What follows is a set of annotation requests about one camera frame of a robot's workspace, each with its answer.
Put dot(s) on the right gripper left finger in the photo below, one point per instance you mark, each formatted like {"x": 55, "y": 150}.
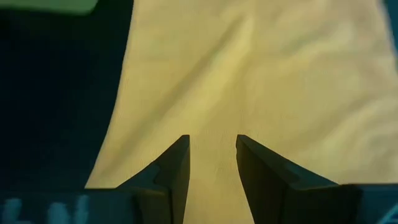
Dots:
{"x": 155, "y": 199}

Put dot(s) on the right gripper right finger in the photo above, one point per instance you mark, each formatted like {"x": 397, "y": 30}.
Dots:
{"x": 280, "y": 199}

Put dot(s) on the yellow microfiber towel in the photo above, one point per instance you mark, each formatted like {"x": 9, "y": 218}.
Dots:
{"x": 248, "y": 77}

